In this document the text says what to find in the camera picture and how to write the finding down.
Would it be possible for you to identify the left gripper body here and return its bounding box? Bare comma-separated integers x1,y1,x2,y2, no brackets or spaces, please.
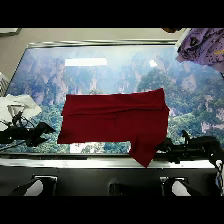
25,121,57,148

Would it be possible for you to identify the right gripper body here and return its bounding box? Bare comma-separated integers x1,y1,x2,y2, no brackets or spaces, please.
154,137,178,159

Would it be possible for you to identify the red garment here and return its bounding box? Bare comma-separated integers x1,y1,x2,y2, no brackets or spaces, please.
57,87,171,169

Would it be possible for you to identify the white garment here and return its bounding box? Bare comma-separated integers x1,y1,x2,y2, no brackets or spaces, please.
0,94,43,132

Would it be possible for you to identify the purple printed garment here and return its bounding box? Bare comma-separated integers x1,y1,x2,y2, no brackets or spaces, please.
175,27,224,73

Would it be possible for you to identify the silver frame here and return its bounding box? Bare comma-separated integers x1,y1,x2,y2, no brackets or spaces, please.
0,155,224,197

